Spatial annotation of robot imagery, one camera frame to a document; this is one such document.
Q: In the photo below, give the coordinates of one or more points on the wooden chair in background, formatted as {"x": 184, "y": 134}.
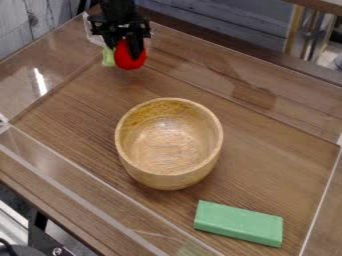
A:
{"x": 312, "y": 27}

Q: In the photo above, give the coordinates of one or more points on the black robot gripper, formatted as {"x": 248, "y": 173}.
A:
{"x": 112, "y": 31}

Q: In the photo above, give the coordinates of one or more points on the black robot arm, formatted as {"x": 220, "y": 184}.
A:
{"x": 121, "y": 22}

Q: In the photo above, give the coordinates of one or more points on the green rectangular block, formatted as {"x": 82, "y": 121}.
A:
{"x": 240, "y": 223}

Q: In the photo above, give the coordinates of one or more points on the wooden bowl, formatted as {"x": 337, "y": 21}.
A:
{"x": 169, "y": 140}

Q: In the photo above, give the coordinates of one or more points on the black table leg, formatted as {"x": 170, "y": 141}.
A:
{"x": 41, "y": 240}

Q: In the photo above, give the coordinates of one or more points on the clear acrylic corner bracket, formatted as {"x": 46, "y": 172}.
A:
{"x": 97, "y": 39}

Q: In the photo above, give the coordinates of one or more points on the red plush fruit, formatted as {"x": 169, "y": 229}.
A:
{"x": 118, "y": 57}

